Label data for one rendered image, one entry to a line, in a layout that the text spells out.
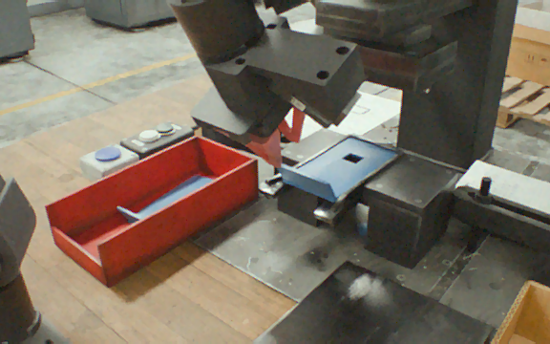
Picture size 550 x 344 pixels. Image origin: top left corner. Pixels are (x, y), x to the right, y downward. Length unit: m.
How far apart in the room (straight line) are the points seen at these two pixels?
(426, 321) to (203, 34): 0.33
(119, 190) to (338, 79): 0.42
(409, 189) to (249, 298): 0.21
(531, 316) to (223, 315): 0.30
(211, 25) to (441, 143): 0.52
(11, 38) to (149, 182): 4.43
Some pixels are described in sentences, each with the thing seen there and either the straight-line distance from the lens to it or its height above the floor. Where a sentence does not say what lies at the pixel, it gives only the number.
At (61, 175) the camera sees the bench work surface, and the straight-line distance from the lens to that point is 0.84.
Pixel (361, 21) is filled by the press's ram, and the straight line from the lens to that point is 0.51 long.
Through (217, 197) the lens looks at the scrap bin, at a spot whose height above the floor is 0.94.
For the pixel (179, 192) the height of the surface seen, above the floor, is 0.91.
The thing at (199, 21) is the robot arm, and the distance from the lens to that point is 0.37.
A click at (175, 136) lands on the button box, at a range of 0.84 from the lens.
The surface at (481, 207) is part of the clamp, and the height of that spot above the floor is 0.97.
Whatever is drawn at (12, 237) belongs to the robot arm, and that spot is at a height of 1.03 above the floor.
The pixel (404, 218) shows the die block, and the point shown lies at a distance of 0.57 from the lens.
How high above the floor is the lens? 1.28
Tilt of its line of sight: 29 degrees down
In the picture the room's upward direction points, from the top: straight up
